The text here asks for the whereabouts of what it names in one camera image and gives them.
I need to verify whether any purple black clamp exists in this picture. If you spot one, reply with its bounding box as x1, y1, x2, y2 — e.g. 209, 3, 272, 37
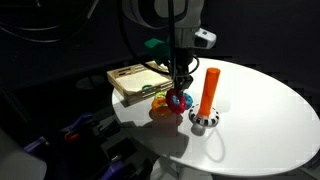
24, 113, 98, 152

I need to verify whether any wooden slatted tray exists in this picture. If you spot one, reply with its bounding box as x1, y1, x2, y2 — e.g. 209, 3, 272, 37
107, 64, 173, 106

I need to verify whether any orange stacking post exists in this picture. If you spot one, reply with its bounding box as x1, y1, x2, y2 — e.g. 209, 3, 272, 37
198, 68, 220, 116

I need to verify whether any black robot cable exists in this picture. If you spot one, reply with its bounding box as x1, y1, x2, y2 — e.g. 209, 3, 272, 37
117, 0, 201, 81

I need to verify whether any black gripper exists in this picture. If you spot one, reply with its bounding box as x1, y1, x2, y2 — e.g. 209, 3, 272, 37
173, 27, 201, 101

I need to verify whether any black white striped ring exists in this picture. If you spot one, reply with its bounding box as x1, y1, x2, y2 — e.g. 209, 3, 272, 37
188, 103, 221, 127

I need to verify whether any lime green ring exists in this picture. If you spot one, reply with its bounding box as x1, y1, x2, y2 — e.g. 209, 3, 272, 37
153, 91, 167, 102

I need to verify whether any blue dotted ring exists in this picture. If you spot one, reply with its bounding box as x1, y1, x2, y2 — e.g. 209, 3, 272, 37
182, 92, 194, 110

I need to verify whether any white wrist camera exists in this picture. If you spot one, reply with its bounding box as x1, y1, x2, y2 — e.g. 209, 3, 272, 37
194, 28, 217, 49

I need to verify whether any orange studded ring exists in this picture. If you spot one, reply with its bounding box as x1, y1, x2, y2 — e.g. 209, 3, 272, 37
151, 96, 174, 116

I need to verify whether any red studded ring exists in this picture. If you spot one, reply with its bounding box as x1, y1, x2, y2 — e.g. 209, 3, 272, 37
165, 88, 187, 115

